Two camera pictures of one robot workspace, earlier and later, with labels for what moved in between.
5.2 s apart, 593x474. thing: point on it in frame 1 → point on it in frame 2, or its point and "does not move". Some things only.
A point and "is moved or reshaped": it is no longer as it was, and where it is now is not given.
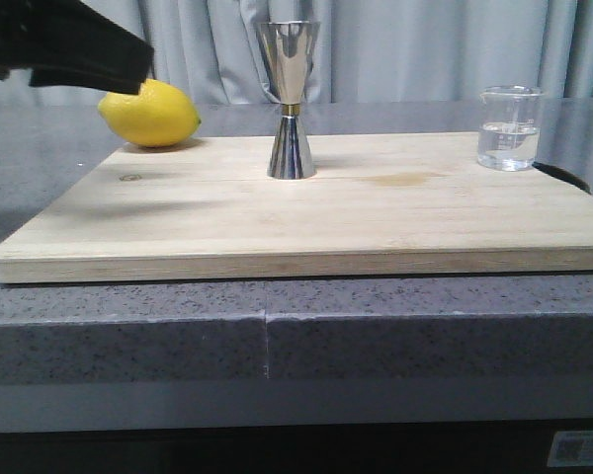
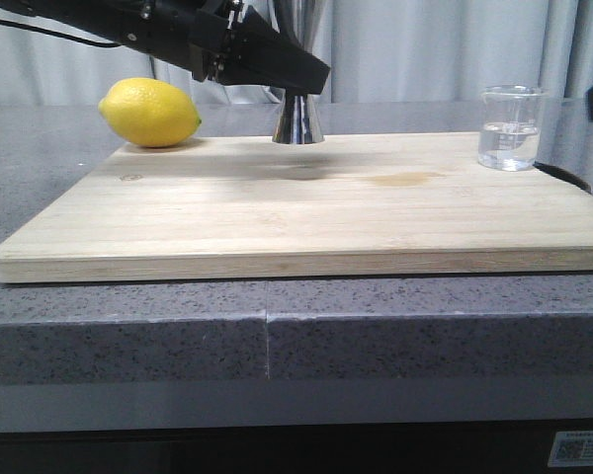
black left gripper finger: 64,78 → 302,76
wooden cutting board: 378,204 does not move
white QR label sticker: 580,447 does not move
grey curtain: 367,50 does not move
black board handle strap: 562,174 does not move
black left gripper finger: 19,34 → 266,57
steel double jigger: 289,46 is moved or reshaped
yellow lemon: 159,115 does not move
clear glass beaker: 509,127 does not move
